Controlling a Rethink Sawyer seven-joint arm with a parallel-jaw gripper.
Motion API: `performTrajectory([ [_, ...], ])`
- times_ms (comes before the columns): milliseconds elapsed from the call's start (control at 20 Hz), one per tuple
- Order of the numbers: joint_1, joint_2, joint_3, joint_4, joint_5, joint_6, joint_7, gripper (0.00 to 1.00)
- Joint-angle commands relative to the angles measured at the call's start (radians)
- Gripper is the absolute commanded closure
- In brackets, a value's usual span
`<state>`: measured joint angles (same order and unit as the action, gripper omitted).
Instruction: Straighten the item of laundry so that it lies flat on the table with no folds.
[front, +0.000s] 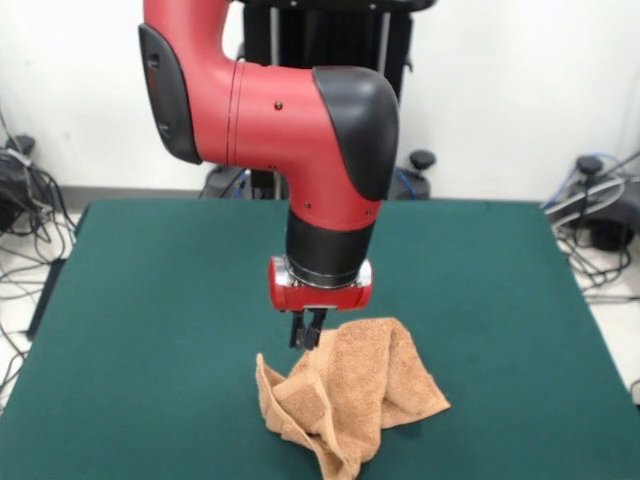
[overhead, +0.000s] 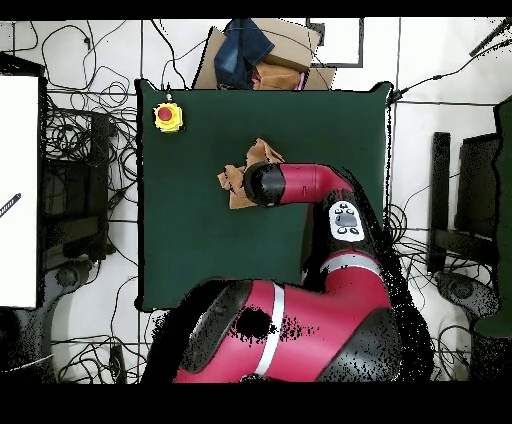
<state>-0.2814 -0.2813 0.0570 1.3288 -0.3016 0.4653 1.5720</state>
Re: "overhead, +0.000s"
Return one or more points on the black flat bar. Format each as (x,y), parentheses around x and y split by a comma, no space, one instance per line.
(440,180)

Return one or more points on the brown folded cloth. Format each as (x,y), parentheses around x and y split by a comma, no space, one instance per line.
(276,78)

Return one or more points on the pink cloth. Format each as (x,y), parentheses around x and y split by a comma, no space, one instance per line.
(300,82)

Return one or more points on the black rod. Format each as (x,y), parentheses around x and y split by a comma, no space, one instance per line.
(490,38)

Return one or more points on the brown cardboard box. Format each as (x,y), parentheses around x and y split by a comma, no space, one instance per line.
(292,44)

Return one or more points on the black square frame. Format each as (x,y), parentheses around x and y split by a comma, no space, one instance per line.
(340,64)

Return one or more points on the dark green tablecloth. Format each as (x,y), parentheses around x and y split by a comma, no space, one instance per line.
(200,240)

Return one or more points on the black stand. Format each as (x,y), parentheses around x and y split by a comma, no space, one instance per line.
(476,180)

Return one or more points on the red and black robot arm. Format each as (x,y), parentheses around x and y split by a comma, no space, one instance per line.
(320,312)

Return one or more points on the black equipment rack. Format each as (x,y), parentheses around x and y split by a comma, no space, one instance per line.
(76,192)

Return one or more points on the blue denim jeans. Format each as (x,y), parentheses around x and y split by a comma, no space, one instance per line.
(240,52)

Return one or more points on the tan terry towel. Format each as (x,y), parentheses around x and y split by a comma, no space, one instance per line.
(236,180)

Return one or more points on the white table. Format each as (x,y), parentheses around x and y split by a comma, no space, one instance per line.
(20,160)

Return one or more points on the yellow emergency stop button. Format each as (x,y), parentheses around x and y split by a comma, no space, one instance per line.
(168,118)

